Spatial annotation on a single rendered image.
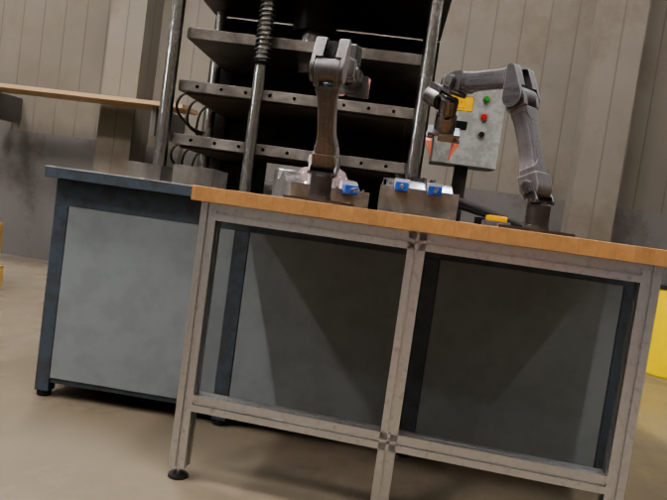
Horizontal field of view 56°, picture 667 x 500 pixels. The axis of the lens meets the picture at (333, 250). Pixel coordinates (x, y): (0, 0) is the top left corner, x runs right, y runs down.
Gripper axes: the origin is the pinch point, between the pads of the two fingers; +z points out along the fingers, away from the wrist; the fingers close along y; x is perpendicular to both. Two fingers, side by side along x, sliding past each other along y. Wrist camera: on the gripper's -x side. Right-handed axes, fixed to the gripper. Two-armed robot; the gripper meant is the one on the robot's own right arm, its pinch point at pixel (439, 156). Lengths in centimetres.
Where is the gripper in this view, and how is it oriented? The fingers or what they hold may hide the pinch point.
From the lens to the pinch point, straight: 213.5
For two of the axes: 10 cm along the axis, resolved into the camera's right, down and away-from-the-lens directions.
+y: -9.9, -1.5, 0.8
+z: -0.8, 8.3, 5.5
